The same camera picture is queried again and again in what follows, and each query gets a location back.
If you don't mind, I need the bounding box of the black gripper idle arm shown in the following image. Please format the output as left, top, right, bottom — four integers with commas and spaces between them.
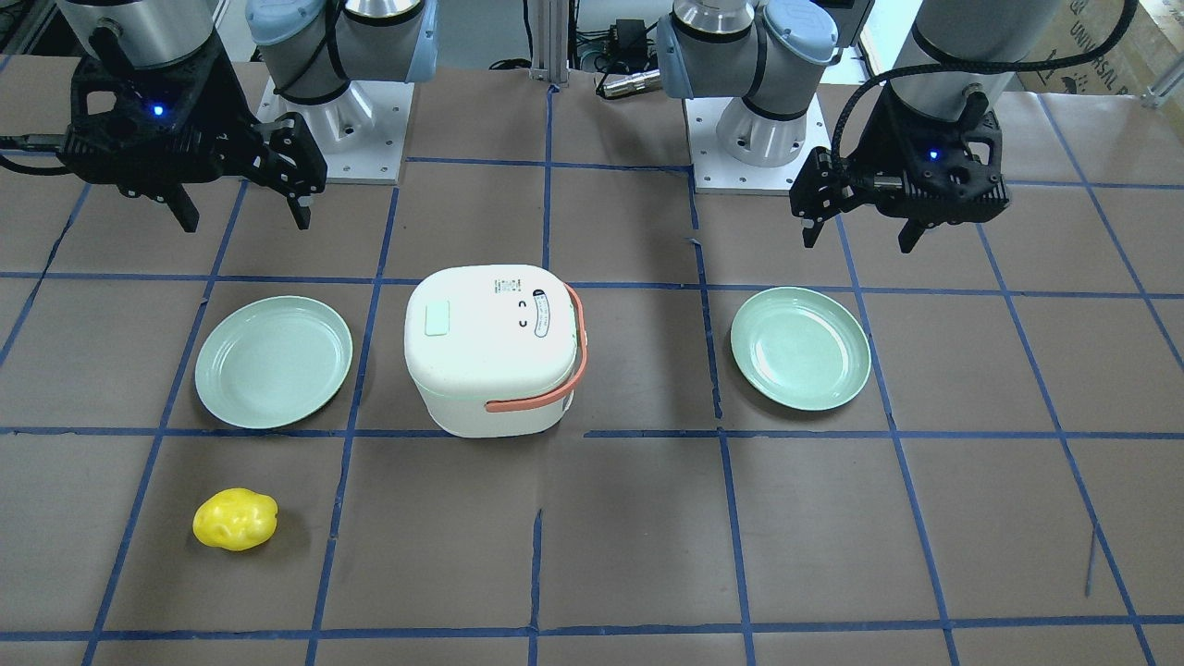
789, 89, 1010, 254

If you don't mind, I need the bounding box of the idle robot arm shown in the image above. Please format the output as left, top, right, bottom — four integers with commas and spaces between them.
654, 1, 1141, 252

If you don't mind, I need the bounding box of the green plate near yellow toy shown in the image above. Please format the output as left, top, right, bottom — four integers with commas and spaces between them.
194, 295, 352, 429

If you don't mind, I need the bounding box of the white rice cooker orange handle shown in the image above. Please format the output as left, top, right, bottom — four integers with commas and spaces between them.
403, 265, 588, 438

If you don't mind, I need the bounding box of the black gripper pressing arm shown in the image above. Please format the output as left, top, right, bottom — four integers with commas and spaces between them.
58, 27, 328, 233

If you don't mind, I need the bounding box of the green plate far from toy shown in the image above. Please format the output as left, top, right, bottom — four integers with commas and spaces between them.
729, 287, 871, 412

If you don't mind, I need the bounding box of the robot arm pressing cooker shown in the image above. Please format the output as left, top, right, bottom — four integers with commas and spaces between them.
54, 1, 438, 232

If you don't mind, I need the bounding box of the black power adapter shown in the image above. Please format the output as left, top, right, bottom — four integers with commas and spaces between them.
610, 18, 648, 59

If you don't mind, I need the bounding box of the cardboard box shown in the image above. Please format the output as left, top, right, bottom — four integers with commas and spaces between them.
1017, 0, 1184, 98

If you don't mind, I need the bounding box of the black cable bundle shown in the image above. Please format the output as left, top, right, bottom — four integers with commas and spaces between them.
488, 28, 659, 75

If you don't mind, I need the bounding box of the aluminium frame post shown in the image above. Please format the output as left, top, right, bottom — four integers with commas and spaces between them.
527, 1, 574, 89

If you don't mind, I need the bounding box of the yellow toy potato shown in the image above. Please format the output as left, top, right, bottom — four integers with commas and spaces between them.
191, 487, 278, 551

